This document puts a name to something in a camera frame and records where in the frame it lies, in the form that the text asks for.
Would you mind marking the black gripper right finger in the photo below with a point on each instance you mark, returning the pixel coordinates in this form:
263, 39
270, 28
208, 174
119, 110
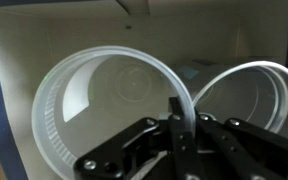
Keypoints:
250, 140

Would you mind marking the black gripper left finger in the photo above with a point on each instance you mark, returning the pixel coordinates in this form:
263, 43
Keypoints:
180, 150

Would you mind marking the metal cup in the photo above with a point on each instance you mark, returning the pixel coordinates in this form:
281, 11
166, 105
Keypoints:
250, 96

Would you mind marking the blue cardboard box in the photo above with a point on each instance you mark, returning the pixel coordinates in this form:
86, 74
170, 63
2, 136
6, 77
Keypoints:
24, 50

